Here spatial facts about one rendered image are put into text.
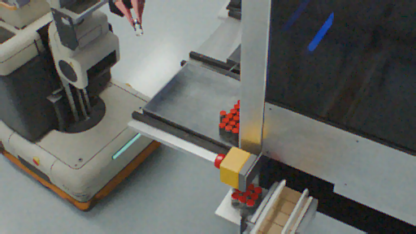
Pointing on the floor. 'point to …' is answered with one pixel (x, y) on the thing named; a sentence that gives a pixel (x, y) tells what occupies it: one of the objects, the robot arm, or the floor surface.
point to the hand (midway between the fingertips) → (136, 22)
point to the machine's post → (254, 76)
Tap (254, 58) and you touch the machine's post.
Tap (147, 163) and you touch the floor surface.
